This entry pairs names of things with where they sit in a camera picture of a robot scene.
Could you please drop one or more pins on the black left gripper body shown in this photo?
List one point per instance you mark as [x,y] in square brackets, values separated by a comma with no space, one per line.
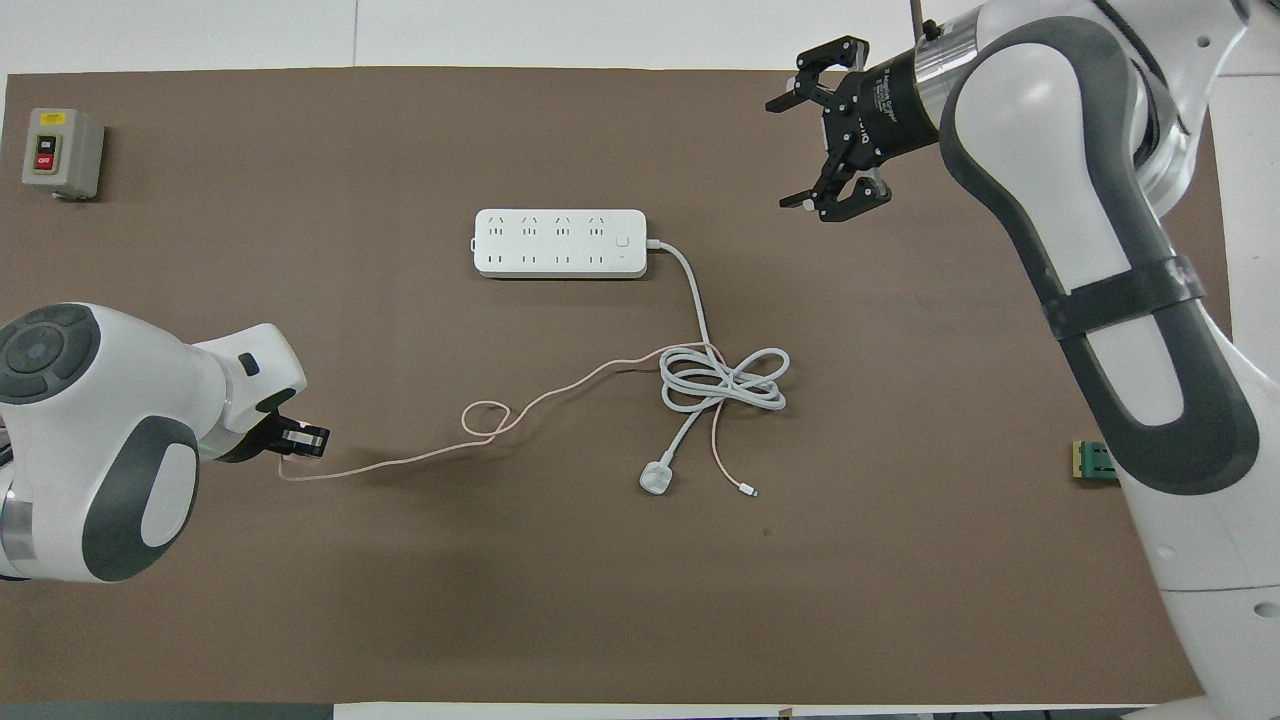
[260,440]

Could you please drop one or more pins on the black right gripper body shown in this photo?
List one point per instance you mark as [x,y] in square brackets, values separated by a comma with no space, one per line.
[885,105]

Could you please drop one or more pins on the white power strip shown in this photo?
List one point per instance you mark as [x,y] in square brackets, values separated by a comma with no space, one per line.
[560,243]

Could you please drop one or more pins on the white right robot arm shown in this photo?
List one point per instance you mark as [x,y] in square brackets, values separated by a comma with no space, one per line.
[1100,250]

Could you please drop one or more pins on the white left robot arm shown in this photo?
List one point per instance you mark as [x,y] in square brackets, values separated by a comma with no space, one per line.
[100,450]

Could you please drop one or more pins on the brown table mat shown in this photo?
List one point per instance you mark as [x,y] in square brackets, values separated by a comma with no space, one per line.
[500,600]

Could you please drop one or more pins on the green circuit board module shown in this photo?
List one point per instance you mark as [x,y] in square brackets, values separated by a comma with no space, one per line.
[1095,462]

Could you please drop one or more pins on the grey push-button switch box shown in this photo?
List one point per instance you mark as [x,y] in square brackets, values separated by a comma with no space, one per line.
[62,152]

